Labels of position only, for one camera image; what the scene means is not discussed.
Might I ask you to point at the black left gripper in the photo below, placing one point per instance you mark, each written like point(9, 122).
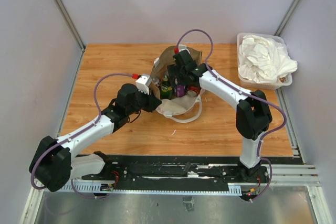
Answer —
point(153, 102)

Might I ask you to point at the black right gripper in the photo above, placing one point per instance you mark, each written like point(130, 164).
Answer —
point(172, 68)

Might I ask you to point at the burlap canvas tote bag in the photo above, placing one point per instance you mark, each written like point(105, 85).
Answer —
point(174, 107)

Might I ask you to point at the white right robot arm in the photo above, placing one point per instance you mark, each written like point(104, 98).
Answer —
point(252, 115)

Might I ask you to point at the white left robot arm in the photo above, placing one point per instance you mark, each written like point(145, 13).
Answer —
point(57, 160)

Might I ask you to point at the purple Fanta can front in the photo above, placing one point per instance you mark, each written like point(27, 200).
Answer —
point(180, 90)

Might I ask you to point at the green glass bottle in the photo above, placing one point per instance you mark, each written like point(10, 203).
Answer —
point(166, 90)

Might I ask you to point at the red cola can left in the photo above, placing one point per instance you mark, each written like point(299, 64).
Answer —
point(157, 81)

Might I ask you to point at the red cola can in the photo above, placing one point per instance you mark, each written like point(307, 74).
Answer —
point(193, 91)
point(157, 81)

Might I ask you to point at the red cola can right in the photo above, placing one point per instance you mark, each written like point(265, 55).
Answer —
point(193, 91)

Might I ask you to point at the white plastic basket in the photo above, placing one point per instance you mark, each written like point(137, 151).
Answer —
point(262, 61)

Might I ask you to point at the white crumpled cloth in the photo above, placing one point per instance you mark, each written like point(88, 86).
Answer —
point(265, 60)

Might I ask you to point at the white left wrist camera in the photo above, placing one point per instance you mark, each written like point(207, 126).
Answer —
point(142, 83)

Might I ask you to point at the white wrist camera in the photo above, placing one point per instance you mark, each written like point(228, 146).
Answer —
point(179, 49)
point(142, 83)

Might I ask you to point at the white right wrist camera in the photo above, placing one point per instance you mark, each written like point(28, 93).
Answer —
point(179, 49)

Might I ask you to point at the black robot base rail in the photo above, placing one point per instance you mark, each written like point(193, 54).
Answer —
point(180, 175)

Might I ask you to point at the aluminium frame post left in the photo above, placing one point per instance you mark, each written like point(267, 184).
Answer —
point(64, 13)

